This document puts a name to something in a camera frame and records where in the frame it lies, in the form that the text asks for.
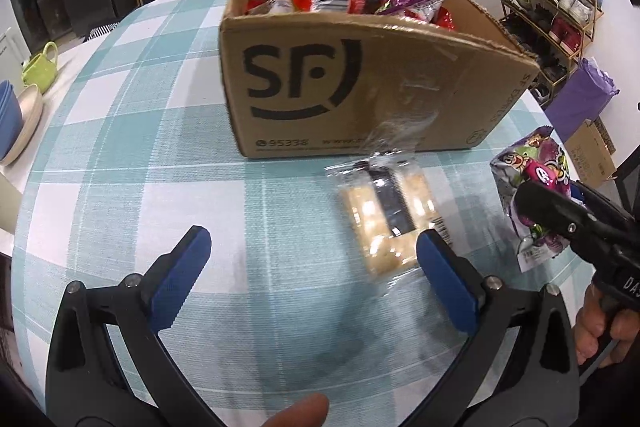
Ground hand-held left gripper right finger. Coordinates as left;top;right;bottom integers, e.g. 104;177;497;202
416;228;581;427

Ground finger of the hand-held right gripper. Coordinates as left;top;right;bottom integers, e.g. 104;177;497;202
570;183;626;228
515;179;601;253

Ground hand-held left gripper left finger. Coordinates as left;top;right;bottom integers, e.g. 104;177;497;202
45;225;236;427

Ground purple cartoon snack packet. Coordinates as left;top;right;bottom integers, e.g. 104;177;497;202
490;127;583;273

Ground clear cracker packet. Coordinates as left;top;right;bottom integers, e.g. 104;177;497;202
325;152;453;280

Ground brown cardboard box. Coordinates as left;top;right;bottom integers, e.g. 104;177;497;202
218;0;542;159

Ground person's right hand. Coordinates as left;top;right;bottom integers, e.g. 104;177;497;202
572;284;640;370

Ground person's left hand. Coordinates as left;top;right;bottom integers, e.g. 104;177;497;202
250;394;331;427

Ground small cardboard carton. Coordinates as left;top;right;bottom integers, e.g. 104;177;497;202
565;119;618;188

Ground teal checkered tablecloth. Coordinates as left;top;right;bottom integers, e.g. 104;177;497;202
10;0;596;427

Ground metal shoe rack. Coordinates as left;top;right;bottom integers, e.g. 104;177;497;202
500;0;606;108

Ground rows of shoes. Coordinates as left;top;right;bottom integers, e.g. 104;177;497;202
501;0;605;105

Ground small red snack packet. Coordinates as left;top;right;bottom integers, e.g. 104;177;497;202
432;4;458;32

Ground blue bowl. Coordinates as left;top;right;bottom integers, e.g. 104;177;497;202
0;79;25;160

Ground green cup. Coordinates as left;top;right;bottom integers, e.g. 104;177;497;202
21;42;60;94

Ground striped cushion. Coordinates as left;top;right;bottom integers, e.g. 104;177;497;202
87;22;118;40

